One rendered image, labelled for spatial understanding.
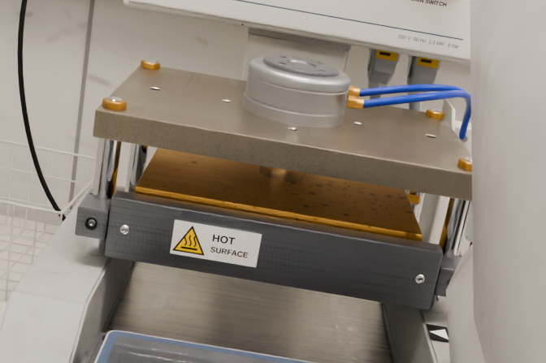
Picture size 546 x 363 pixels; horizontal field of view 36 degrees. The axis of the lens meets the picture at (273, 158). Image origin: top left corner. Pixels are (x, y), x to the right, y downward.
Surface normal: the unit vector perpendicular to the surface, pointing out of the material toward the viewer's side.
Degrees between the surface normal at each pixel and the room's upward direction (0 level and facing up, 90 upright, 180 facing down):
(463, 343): 87
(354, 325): 0
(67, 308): 41
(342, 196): 0
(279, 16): 90
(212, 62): 90
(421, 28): 90
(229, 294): 0
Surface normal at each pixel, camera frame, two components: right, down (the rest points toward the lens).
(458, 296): -0.98, -0.21
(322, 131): 0.17, -0.94
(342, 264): -0.03, 0.29
